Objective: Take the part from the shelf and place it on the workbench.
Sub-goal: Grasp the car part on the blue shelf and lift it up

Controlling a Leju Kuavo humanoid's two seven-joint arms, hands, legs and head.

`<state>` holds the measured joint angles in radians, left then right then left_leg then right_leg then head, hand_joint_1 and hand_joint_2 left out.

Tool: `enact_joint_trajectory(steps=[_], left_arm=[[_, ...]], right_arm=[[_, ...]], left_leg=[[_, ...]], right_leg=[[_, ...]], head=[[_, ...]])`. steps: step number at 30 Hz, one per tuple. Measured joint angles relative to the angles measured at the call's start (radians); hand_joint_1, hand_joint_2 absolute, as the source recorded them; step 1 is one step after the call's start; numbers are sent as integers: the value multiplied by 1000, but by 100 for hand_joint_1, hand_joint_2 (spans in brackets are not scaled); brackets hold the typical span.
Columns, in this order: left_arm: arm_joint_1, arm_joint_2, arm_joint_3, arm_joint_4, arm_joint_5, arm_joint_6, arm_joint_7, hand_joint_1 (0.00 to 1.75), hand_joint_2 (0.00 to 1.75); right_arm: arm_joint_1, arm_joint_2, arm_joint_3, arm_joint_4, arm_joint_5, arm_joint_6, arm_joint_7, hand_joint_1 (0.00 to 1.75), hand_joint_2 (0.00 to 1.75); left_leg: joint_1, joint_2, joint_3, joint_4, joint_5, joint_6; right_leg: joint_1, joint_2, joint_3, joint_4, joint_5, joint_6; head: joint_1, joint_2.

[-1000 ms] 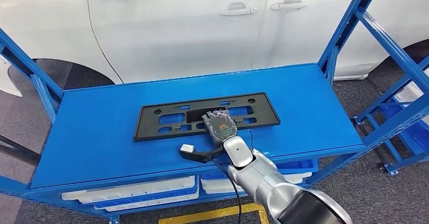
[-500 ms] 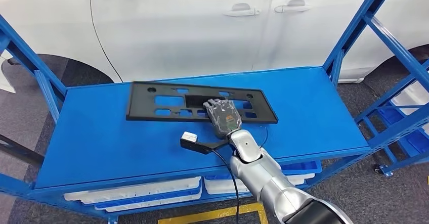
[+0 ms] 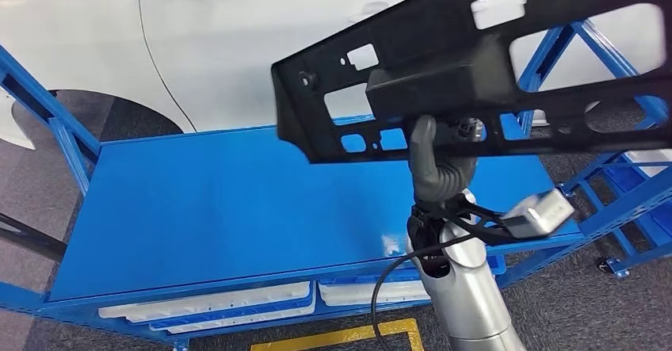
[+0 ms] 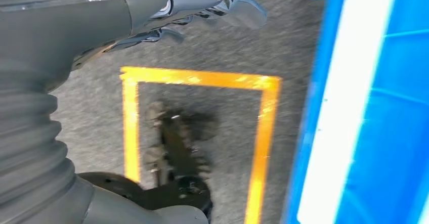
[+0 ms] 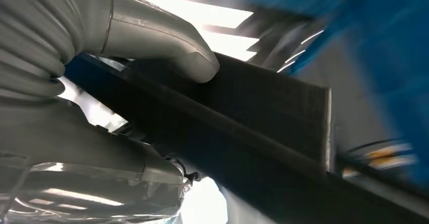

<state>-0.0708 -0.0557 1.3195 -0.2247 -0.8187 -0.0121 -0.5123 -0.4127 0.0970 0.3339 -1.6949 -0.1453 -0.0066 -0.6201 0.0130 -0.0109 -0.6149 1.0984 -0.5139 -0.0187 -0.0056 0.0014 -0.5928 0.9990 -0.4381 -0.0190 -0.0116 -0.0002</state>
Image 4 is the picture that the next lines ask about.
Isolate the blue metal shelf rack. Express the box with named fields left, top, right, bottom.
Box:
left=281, top=0, right=429, bottom=224

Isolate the yellow floor tape square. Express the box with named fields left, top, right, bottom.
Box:
left=119, top=66, right=282, bottom=224

